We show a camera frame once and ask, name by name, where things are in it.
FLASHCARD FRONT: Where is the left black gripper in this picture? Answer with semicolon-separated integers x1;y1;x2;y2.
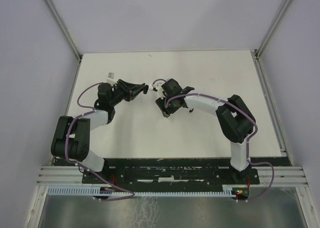
109;79;144;107

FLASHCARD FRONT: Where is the black earbud charging case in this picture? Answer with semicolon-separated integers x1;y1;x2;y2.
143;84;149;94

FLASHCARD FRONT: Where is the white earbud charging case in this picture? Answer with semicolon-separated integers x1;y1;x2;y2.
148;83;157;91

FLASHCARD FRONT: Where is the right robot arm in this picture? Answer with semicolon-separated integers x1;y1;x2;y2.
151;79;258;183

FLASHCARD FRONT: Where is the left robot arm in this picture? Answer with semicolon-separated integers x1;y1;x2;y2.
50;79;149;183

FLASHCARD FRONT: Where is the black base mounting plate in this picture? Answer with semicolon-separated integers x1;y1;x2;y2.
82;166;260;188

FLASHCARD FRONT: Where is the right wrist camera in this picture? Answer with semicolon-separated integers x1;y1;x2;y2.
152;81;166;99

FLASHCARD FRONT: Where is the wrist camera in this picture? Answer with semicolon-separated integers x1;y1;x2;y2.
106;73;117;85
152;81;166;99

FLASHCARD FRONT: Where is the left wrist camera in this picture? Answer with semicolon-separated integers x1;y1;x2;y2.
106;73;117;85

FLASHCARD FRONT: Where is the white slotted cable duct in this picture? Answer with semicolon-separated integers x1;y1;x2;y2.
46;185;238;196

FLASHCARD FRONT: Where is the aluminium frame rail front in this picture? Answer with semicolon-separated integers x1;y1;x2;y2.
36;166;308;187

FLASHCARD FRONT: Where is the left aluminium frame post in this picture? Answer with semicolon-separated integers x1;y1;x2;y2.
37;0;83;61

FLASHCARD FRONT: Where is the aluminium frame post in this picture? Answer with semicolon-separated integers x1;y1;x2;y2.
37;0;83;61
254;0;294;59

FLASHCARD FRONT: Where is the right aluminium frame post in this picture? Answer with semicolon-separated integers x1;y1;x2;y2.
254;0;294;59

